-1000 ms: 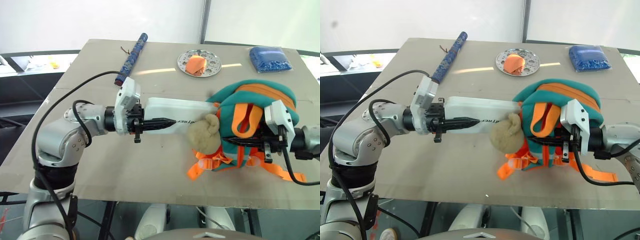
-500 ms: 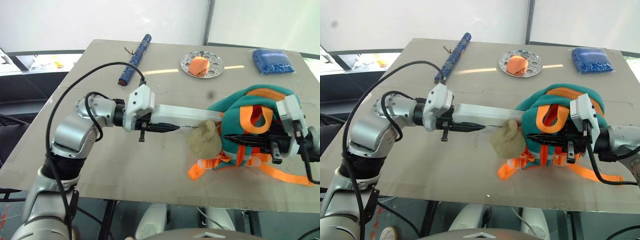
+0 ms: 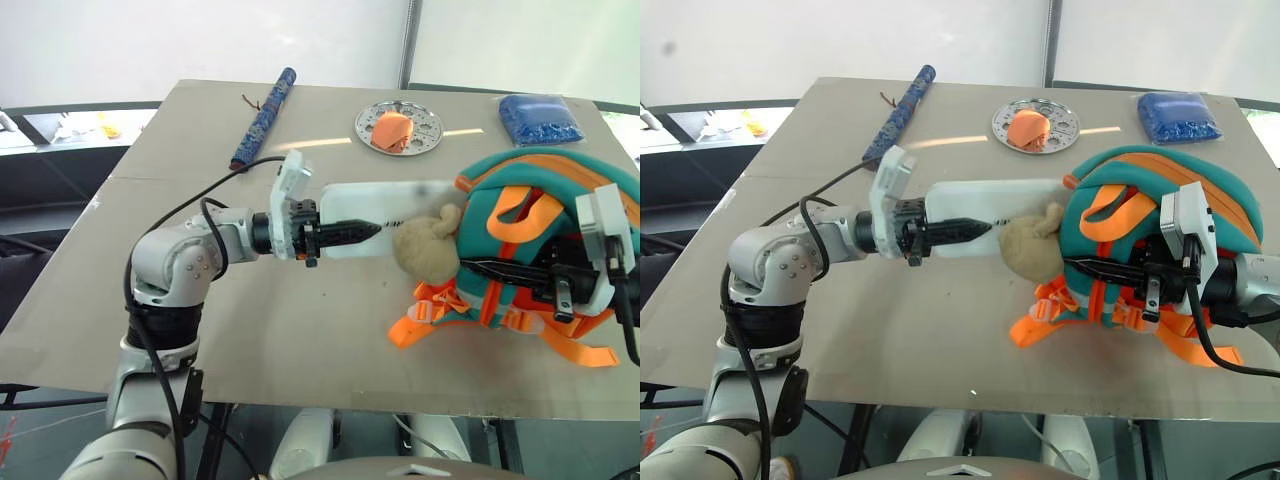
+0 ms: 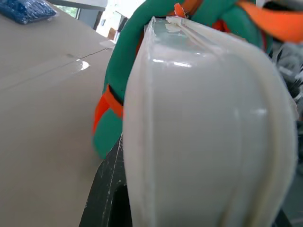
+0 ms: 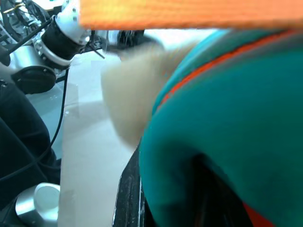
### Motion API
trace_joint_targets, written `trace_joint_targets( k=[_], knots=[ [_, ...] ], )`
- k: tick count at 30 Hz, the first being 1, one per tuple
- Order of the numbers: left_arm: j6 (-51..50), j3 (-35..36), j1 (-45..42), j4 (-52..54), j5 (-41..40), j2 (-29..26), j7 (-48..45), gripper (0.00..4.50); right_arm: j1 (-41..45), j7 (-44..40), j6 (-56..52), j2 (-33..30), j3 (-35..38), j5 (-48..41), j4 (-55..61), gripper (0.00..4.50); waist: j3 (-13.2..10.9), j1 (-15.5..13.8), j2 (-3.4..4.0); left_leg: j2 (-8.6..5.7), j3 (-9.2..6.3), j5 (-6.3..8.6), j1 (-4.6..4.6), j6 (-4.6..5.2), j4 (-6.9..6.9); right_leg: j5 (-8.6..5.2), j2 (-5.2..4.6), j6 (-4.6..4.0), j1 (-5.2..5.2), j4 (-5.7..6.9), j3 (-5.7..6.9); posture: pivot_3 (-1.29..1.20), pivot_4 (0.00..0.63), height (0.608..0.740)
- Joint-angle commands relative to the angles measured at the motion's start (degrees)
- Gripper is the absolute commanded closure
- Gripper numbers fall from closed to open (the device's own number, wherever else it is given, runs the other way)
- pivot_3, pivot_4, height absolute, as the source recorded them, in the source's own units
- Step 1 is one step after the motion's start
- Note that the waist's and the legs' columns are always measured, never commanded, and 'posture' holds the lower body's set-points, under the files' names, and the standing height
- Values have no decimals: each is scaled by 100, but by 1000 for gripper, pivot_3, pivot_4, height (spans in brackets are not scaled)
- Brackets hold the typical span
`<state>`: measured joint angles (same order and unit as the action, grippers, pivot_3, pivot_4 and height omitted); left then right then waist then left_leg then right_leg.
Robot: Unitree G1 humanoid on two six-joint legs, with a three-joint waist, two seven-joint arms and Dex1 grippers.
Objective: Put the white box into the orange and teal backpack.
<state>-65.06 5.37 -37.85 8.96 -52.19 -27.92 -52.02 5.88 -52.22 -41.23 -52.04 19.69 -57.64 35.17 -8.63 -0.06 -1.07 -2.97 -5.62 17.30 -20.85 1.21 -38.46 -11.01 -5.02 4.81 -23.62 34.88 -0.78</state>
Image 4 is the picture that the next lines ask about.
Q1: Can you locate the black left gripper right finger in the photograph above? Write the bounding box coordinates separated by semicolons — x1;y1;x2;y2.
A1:
272;208;292;227

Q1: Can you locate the white plastic box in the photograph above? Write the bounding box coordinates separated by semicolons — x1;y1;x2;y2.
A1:
122;16;298;227

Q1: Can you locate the blue textured bag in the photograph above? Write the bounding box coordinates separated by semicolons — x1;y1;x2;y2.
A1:
0;0;57;25

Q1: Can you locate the orange and teal backpack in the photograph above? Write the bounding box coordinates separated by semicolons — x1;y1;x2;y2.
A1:
91;0;303;159

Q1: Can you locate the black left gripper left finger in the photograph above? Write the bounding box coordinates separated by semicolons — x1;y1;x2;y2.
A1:
78;134;133;227

